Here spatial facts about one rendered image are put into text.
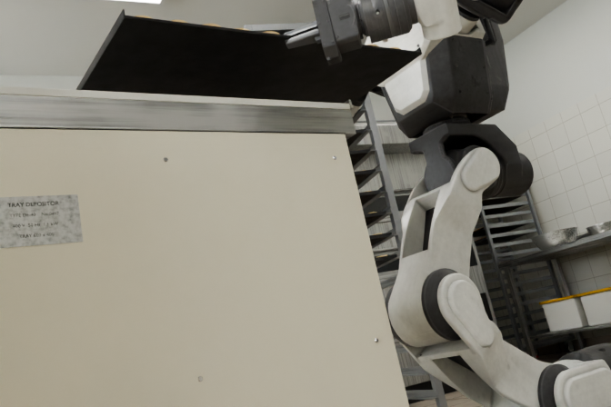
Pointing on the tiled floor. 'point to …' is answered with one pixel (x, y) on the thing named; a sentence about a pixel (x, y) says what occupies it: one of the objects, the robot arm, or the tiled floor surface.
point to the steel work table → (558, 278)
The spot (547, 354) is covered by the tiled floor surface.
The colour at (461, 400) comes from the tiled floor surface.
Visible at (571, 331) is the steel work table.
